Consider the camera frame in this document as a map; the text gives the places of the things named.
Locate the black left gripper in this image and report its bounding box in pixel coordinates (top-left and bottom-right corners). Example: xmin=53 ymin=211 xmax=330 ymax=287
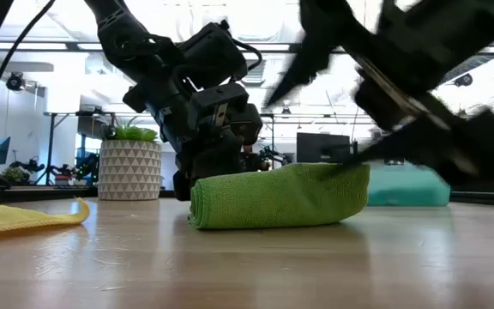
xmin=122 ymin=80 xmax=250 ymax=203

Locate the black ceiling mounted camera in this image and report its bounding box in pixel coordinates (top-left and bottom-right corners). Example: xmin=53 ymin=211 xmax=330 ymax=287
xmin=453 ymin=72 xmax=474 ymax=88
xmin=6 ymin=71 xmax=27 ymax=92

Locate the succulent in patterned white pot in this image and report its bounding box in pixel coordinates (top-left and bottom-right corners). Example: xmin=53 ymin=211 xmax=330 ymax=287
xmin=98 ymin=115 xmax=163 ymax=202

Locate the translucent teal plastic bin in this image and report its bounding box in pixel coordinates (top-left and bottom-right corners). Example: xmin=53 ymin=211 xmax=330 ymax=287
xmin=366 ymin=165 xmax=452 ymax=208

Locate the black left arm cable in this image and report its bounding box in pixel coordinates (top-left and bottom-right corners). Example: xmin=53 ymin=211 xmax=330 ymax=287
xmin=0 ymin=0 xmax=57 ymax=132

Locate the black overhead crossbeam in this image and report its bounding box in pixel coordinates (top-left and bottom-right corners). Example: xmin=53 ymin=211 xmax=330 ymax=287
xmin=0 ymin=40 xmax=494 ymax=56

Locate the black background monitor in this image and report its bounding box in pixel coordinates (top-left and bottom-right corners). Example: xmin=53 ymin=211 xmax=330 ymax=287
xmin=296 ymin=131 xmax=355 ymax=164

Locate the small background plant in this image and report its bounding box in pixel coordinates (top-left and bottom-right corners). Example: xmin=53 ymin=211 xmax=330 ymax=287
xmin=1 ymin=166 xmax=29 ymax=186

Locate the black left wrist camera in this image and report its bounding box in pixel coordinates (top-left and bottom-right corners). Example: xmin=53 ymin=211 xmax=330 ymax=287
xmin=228 ymin=102 xmax=265 ymax=146

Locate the green microfiber towel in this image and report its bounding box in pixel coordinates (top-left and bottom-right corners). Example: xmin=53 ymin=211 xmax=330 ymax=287
xmin=188 ymin=161 xmax=371 ymax=231

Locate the black background stand frame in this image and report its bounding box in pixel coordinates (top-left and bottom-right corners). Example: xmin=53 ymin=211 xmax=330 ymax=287
xmin=43 ymin=110 xmax=117 ymax=186

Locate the black left wrist camera cable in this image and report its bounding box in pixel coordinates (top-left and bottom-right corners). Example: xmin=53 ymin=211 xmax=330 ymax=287
xmin=229 ymin=37 xmax=264 ymax=73

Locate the yellow microfiber towel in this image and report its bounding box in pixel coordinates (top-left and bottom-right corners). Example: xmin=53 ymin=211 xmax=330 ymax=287
xmin=0 ymin=197 xmax=91 ymax=240

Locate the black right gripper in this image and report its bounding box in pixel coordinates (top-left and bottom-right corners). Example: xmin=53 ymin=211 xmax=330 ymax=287
xmin=263 ymin=0 xmax=494 ymax=186

